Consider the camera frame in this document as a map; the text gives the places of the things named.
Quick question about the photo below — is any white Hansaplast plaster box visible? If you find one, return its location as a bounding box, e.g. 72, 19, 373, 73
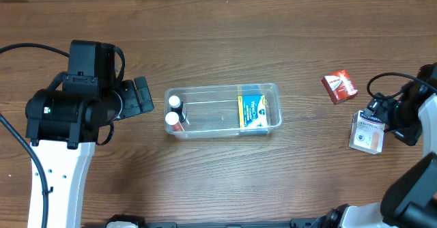
349, 111, 385, 154

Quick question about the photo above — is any black bottle white cap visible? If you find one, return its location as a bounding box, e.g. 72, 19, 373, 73
168, 95, 186, 123

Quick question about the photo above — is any orange tube white cap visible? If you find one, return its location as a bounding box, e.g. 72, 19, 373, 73
165, 111, 184, 132

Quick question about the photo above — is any blue yellow VapoDrops box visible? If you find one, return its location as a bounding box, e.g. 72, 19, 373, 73
238, 95, 268, 129

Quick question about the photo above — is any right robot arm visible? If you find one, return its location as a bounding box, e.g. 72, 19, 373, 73
311, 64, 436, 227

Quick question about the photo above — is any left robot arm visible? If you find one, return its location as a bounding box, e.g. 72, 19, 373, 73
25, 40, 154, 227

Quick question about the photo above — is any clear plastic container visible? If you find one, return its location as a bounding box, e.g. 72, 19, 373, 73
164, 83, 283, 139

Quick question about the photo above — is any red white carton box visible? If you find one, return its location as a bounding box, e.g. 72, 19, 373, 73
322, 70, 358, 104

